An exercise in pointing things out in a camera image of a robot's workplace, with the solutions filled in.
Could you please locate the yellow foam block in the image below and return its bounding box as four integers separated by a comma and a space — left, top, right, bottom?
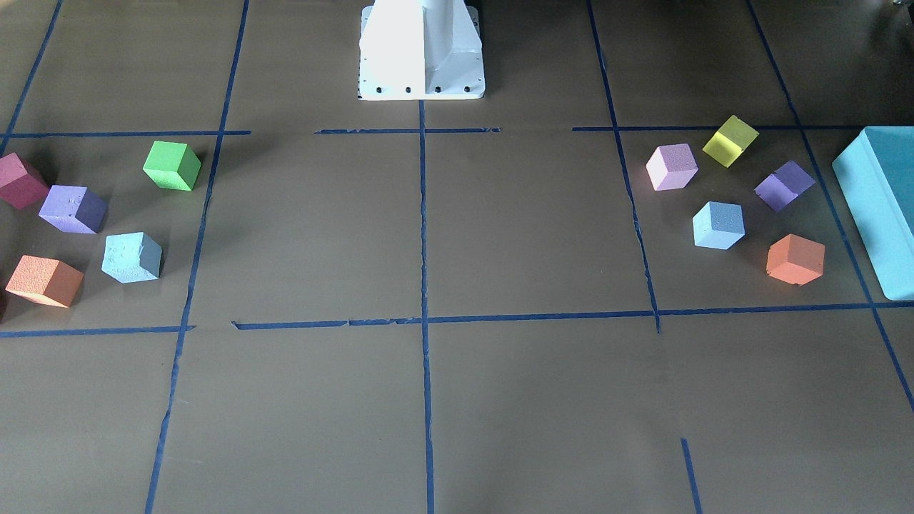
703, 115, 758, 167

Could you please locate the magenta foam block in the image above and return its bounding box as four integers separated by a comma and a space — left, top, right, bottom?
1, 152, 50, 209

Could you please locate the light blue foam block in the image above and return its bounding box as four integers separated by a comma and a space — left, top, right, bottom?
101, 232, 163, 283

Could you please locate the orange foam block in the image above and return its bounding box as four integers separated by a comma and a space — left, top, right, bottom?
4, 255, 84, 308
765, 234, 826, 286

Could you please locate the teal plastic bin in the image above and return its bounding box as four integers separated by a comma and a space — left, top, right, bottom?
832, 126, 913, 301

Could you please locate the green foam block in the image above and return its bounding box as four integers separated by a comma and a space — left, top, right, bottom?
141, 141, 201, 191

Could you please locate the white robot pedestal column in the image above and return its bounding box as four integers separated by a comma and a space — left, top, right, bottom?
357, 1, 486, 101

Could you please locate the pink foam block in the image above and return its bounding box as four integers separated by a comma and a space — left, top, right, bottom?
646, 143, 699, 191

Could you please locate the purple foam block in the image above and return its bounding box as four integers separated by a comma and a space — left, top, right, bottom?
754, 161, 815, 212
39, 185, 108, 234

